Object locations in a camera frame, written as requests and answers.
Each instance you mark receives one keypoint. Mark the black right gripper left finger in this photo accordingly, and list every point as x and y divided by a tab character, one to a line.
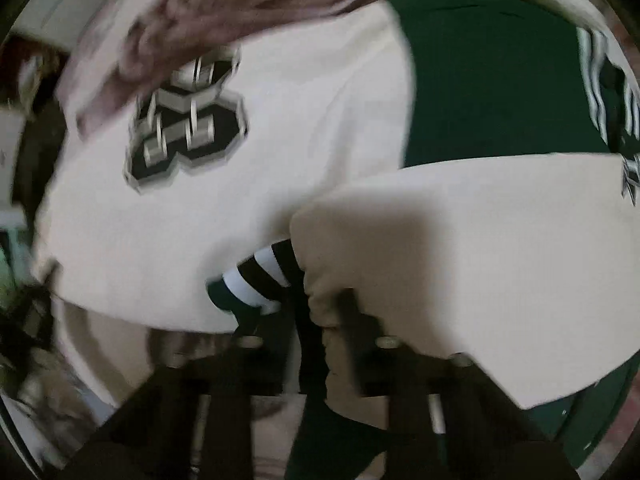
197	421

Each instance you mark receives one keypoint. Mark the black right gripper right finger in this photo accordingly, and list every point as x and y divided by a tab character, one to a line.
442	418

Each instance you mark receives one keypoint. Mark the green and cream varsity jacket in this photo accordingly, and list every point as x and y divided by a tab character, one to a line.
468	168

